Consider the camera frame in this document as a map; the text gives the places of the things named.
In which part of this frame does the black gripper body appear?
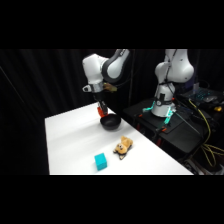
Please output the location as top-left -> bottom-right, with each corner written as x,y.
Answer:
92,90 -> 107,105

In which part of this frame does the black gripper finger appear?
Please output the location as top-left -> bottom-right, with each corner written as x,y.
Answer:
96,105 -> 104,118
100,101 -> 109,117

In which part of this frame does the red cube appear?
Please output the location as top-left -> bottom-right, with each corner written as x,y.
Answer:
96,106 -> 108,118

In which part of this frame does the black bowl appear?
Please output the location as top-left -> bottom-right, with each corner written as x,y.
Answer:
99,113 -> 122,131

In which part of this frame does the cyan cube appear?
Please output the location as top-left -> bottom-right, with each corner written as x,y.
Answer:
94,152 -> 108,172

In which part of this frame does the tan plush animal toy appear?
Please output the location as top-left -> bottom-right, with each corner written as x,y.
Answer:
112,135 -> 134,160

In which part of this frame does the black curtain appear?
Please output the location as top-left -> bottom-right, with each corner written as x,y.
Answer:
0,49 -> 224,176

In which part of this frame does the black robot stand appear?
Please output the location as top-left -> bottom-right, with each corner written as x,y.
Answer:
122,96 -> 214,161

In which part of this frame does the backlit keyboard laptop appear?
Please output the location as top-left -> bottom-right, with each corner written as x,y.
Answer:
186,88 -> 224,104

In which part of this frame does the brown wrist camera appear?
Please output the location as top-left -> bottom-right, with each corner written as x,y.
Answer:
102,82 -> 119,93

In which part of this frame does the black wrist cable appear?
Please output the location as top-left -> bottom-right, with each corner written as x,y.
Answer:
116,49 -> 137,89

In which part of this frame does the yellow cable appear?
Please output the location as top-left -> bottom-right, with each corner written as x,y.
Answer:
188,99 -> 224,168

